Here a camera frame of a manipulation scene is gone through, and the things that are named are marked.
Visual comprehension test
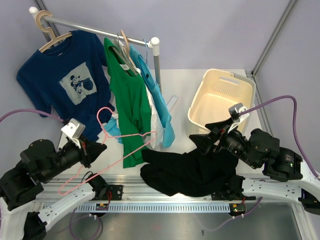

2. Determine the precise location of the beige wooden hanger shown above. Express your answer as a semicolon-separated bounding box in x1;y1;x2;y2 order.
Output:
120;29;141;75
34;10;72;53

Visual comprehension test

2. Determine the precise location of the black t shirt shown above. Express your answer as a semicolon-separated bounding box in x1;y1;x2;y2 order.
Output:
140;148;239;197

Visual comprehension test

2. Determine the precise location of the metal clothes rack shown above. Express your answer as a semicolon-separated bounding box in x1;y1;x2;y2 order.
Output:
28;6;162;91

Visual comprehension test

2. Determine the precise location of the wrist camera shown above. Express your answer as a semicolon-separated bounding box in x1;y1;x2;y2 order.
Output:
61;118;86;149
227;103;250;133

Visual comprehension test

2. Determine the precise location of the white printed t shirt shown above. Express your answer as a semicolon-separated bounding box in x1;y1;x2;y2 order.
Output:
118;40;164;149

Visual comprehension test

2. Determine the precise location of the pink wire hanger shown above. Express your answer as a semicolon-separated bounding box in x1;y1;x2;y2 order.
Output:
57;106;158;196

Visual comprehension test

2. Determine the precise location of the green t shirt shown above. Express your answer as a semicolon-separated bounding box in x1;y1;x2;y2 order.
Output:
103;38;152;168

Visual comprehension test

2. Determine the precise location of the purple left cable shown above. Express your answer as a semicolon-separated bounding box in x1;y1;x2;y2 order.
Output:
0;108;104;238

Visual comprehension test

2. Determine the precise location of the cream laundry basket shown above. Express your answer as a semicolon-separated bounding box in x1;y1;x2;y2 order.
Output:
187;68;256;135

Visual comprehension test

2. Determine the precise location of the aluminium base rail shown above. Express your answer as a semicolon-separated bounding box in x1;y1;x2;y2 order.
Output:
36;174;230;203

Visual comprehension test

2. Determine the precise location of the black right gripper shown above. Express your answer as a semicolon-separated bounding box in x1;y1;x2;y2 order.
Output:
188;116;258;168

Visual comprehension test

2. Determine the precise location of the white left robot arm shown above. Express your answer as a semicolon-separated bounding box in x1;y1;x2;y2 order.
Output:
0;139;108;240

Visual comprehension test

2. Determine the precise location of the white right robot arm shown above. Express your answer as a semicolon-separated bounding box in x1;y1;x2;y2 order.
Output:
189;118;320;215

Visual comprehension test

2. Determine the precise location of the light blue t shirt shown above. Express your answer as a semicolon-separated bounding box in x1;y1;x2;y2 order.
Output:
103;44;176;148

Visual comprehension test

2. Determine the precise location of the grey wire hanger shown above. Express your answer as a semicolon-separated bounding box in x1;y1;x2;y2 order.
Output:
112;35;136;68

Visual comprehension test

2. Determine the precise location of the white slotted cable duct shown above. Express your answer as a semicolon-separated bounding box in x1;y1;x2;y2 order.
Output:
75;202;231;213

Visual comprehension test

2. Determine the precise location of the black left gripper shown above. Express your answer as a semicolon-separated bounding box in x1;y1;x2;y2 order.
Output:
41;134;108;182

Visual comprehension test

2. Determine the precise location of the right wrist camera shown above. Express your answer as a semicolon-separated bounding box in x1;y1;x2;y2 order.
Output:
227;103;250;133

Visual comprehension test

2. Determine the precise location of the navy blue t shirt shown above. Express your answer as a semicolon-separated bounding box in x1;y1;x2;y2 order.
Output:
16;30;114;142

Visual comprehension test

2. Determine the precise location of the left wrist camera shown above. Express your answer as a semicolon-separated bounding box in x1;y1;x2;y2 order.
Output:
61;118;86;149

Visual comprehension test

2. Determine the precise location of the light blue wire hanger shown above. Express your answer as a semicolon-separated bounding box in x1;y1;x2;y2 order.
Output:
143;37;161;86

